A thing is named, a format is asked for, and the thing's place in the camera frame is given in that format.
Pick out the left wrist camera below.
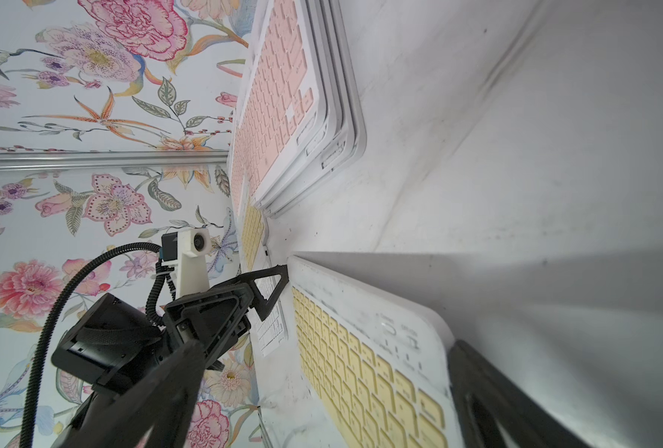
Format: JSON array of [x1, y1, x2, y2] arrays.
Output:
[[161, 228, 212, 300]]

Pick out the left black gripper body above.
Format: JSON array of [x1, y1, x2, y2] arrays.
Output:
[[51, 287, 251, 397]]

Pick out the left black cable bundle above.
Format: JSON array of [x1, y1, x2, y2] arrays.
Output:
[[18, 242, 176, 448]]

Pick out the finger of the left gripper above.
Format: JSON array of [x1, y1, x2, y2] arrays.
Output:
[[214, 264, 289, 322]]

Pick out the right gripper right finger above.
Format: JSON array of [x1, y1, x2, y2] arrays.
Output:
[[447, 340, 587, 447]]

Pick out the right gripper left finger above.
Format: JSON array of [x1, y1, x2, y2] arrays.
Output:
[[56, 342, 204, 448]]

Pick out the pink keyboard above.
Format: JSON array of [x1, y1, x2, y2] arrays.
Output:
[[229, 116, 247, 217], [239, 1, 327, 206]]

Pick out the yellow keyboard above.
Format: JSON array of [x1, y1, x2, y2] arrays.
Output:
[[288, 256, 464, 447], [241, 203, 265, 271], [260, 1, 367, 218]]

